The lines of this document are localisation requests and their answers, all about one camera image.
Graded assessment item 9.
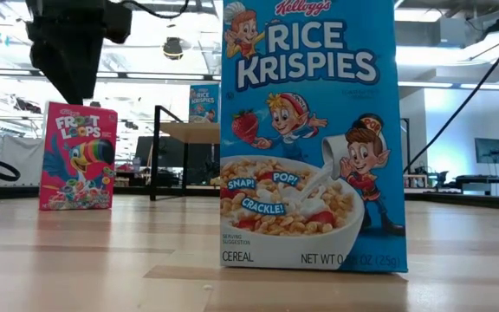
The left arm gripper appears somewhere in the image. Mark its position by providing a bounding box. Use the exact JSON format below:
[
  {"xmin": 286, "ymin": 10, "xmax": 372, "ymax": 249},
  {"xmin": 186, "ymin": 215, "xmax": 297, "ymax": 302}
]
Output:
[{"xmin": 26, "ymin": 0, "xmax": 106, "ymax": 105}]

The blue Rice Krispies cereal box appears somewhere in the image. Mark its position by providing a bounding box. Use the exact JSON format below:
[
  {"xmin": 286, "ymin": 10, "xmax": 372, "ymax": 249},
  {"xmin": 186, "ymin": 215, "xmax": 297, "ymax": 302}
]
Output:
[
  {"xmin": 188, "ymin": 82, "xmax": 221, "ymax": 124},
  {"xmin": 218, "ymin": 0, "xmax": 409, "ymax": 275}
]

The red Froot Loops cereal box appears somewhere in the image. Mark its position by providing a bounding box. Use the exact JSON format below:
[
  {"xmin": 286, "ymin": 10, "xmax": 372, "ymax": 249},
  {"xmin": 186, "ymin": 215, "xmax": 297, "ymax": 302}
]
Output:
[{"xmin": 38, "ymin": 101, "xmax": 119, "ymax": 212}]

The wooden shelf with black legs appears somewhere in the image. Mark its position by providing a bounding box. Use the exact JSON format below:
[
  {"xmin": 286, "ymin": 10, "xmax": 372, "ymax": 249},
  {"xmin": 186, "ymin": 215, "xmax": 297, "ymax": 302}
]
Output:
[{"xmin": 150, "ymin": 103, "xmax": 411, "ymax": 203}]

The black ceiling spotlight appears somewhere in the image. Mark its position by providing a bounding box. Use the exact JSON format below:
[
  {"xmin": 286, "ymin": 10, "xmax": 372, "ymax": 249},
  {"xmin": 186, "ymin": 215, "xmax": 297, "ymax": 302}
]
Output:
[{"xmin": 161, "ymin": 36, "xmax": 185, "ymax": 61}]

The white table cover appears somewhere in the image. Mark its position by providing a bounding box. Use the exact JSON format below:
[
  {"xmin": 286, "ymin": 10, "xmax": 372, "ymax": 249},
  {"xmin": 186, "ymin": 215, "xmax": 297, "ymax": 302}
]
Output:
[{"xmin": 0, "ymin": 135, "xmax": 46, "ymax": 188}]

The black monitor screen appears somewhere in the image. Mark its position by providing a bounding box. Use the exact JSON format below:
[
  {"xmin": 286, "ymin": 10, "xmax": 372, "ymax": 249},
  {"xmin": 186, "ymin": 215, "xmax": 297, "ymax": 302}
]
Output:
[{"xmin": 134, "ymin": 135, "xmax": 189, "ymax": 169}]

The black desk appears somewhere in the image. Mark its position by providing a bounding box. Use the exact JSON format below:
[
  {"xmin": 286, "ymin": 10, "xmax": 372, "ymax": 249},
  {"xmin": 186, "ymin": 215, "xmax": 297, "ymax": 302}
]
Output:
[{"xmin": 446, "ymin": 172, "xmax": 499, "ymax": 197}]

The grey computer monitor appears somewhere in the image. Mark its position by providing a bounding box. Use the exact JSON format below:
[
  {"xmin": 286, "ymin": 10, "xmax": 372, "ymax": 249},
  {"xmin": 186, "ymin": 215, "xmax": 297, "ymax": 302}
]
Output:
[{"xmin": 474, "ymin": 137, "xmax": 499, "ymax": 165}]

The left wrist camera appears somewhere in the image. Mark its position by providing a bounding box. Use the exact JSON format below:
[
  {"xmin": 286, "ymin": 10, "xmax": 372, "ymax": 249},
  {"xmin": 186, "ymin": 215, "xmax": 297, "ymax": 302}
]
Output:
[{"xmin": 103, "ymin": 1, "xmax": 133, "ymax": 45}]

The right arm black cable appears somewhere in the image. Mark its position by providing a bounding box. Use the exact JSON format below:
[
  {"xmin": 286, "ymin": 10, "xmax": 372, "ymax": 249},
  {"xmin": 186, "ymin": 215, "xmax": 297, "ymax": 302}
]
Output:
[{"xmin": 404, "ymin": 19, "xmax": 499, "ymax": 173}]

